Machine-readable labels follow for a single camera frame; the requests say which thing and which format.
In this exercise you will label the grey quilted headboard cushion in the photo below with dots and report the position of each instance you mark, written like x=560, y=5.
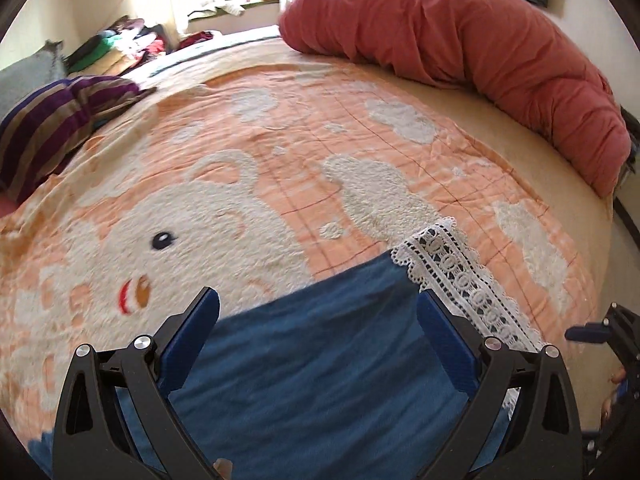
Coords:
x=24, y=77

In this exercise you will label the blue denim pants with lace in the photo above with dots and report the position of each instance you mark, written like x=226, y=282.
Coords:
x=338, y=381

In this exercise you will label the orange bear pattern blanket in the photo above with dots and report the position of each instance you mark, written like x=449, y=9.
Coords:
x=259, y=171

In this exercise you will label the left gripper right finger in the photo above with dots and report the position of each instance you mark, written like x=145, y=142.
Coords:
x=543, y=439

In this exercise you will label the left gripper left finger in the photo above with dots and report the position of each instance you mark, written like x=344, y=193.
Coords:
x=91, y=437

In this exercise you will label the purple striped pillow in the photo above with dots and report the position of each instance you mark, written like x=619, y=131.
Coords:
x=39, y=133

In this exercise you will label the left hand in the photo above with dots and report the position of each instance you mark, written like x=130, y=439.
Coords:
x=224, y=468

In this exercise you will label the clothes on window sill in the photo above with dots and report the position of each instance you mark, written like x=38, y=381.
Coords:
x=212, y=8

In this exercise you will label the pile of folded clothes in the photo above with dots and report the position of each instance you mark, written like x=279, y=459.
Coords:
x=127, y=44

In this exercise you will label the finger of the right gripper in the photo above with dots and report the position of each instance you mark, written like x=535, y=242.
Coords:
x=590, y=333

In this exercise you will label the right hand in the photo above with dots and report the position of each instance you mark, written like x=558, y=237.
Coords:
x=616, y=379

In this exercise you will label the pink quilted pillow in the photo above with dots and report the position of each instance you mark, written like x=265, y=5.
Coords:
x=7, y=206

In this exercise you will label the red rolled duvet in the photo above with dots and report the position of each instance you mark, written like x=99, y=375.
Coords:
x=505, y=50

